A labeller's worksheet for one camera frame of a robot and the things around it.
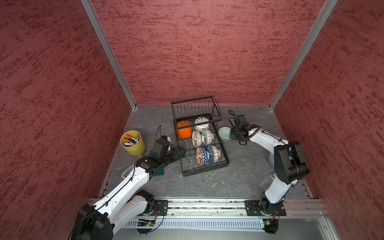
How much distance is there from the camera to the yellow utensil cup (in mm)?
840

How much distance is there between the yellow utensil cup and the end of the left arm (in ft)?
0.65

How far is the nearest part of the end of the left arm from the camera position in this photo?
24.4 inches
